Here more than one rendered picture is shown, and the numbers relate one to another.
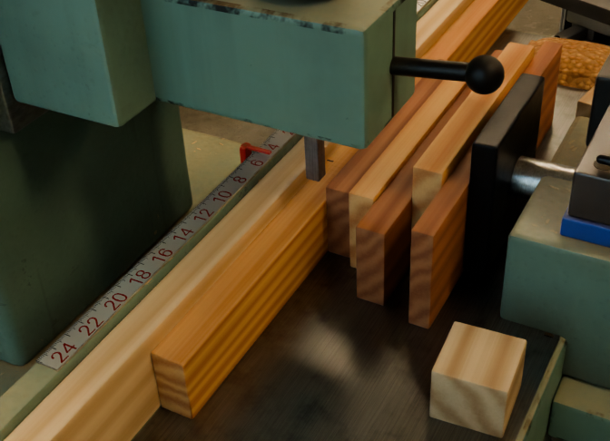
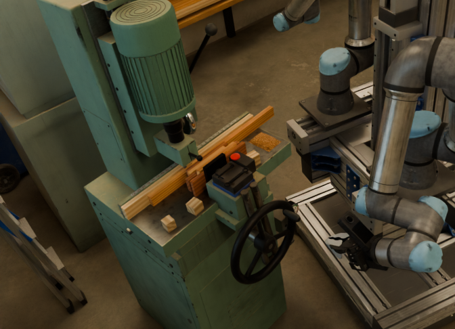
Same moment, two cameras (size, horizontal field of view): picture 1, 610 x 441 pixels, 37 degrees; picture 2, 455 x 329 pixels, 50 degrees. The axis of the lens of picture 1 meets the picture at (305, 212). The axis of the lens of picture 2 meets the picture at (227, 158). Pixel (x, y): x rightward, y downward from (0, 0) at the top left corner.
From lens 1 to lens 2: 1.17 m
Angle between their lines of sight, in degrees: 18
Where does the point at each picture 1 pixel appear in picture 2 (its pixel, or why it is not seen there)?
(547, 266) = (210, 189)
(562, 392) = (217, 210)
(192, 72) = (161, 149)
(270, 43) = (169, 148)
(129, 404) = (143, 202)
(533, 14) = not seen: hidden behind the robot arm
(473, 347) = (193, 201)
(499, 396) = (193, 209)
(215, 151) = not seen: hidden behind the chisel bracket
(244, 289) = (164, 187)
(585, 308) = (217, 197)
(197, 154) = not seen: hidden behind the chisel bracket
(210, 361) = (157, 198)
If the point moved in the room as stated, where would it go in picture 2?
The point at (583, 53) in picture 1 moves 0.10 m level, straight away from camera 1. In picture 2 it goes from (263, 139) to (277, 124)
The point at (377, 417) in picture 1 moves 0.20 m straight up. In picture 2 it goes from (180, 210) to (165, 163)
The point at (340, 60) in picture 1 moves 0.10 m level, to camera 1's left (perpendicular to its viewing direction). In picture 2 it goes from (177, 154) to (148, 152)
